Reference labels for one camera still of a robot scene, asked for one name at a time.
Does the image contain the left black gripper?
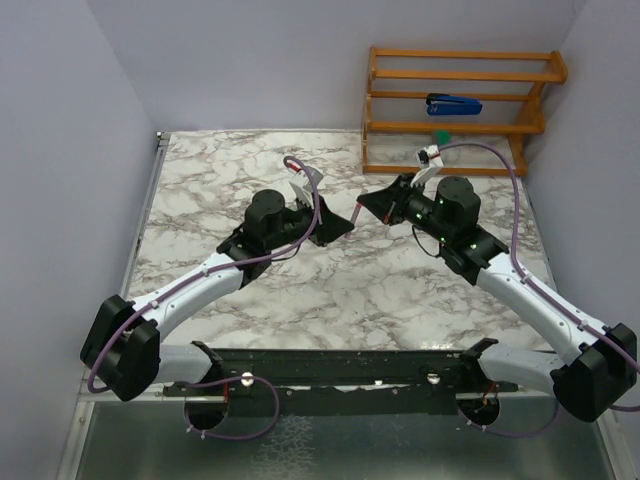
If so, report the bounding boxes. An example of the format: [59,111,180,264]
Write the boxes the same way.
[265,189,353,251]

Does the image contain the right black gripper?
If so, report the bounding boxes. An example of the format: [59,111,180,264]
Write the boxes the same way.
[358,174,452,245]

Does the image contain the pink pen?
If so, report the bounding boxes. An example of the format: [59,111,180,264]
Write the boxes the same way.
[349,203,361,235]

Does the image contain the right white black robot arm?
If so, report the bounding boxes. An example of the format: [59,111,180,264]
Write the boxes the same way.
[357,174,638,422]

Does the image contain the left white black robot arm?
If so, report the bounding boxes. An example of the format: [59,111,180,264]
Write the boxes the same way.
[80,189,354,401]

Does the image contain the green small object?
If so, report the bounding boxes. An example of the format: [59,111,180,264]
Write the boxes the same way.
[435,130,451,144]

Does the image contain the blue stapler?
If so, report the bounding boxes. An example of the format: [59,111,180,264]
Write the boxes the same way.
[425,93,483,116]

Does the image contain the wooden shelf rack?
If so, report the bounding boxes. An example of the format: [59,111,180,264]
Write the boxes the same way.
[361,46,568,177]

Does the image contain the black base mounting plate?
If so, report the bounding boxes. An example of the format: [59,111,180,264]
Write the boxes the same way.
[160,343,517,427]

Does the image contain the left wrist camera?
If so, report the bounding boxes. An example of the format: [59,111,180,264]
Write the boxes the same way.
[289,168,324,208]

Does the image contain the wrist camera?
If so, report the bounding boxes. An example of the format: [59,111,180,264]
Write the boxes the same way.
[410,144,443,188]
[289,168,324,208]

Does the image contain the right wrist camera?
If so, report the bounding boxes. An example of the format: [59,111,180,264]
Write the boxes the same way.
[410,144,443,188]

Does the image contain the aluminium rail frame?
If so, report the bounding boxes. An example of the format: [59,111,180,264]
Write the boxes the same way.
[80,145,637,479]

